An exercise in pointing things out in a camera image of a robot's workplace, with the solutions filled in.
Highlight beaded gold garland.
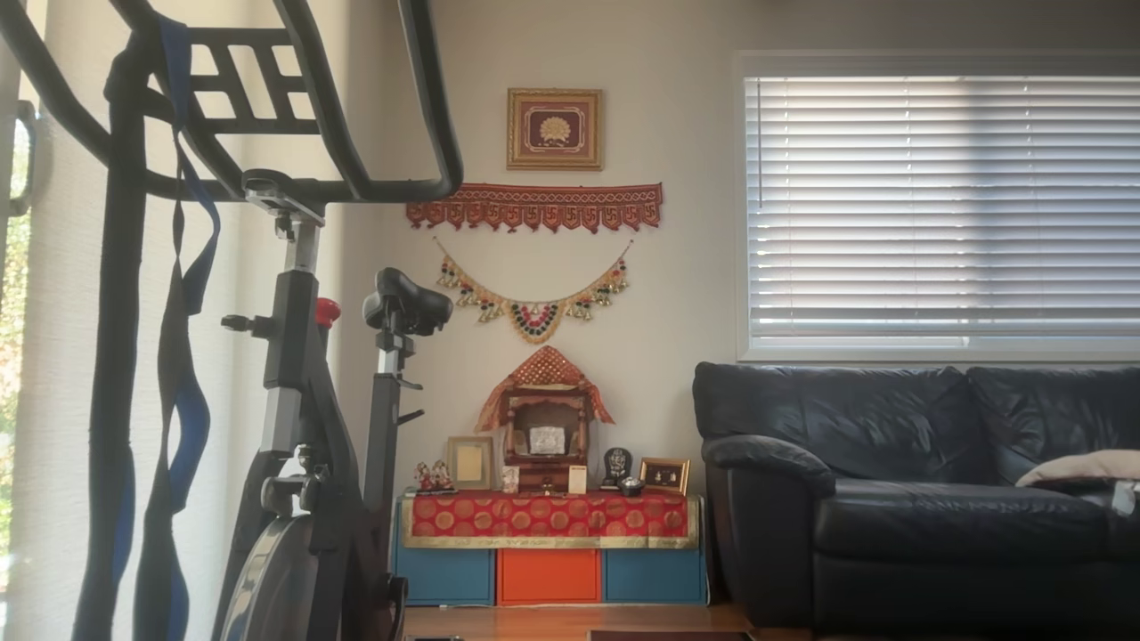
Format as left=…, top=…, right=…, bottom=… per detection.
left=434, top=237, right=635, bottom=345

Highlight red gold patterned cloth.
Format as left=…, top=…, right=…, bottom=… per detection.
left=399, top=492, right=702, bottom=549

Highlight black leather sofa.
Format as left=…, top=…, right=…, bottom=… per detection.
left=693, top=361, right=1140, bottom=637

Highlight white curtain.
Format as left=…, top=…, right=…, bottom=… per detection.
left=0, top=0, right=393, bottom=641

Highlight white window blinds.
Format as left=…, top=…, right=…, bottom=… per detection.
left=745, top=76, right=1140, bottom=350

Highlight orange storage cube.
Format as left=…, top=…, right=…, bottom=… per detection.
left=496, top=548, right=603, bottom=606

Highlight black exercise bike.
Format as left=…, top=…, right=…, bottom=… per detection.
left=0, top=0, right=466, bottom=641

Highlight wooden shrine red canopy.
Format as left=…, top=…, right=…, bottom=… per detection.
left=476, top=345, right=615, bottom=493

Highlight blue storage cube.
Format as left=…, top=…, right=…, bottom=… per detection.
left=392, top=499, right=496, bottom=607
left=603, top=547, right=709, bottom=605

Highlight red embroidered wall hanging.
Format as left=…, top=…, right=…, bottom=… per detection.
left=406, top=183, right=664, bottom=235

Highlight blue black hanging strap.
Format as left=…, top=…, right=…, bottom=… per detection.
left=134, top=13, right=224, bottom=641

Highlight gold framed wall picture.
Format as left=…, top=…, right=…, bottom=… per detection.
left=506, top=87, right=605, bottom=172

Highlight pale picture frame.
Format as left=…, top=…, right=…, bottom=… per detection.
left=447, top=435, right=496, bottom=491

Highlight beige cushion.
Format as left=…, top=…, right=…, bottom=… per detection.
left=1015, top=450, right=1140, bottom=489

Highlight small gold picture frame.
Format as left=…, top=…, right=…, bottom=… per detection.
left=639, top=458, right=691, bottom=496

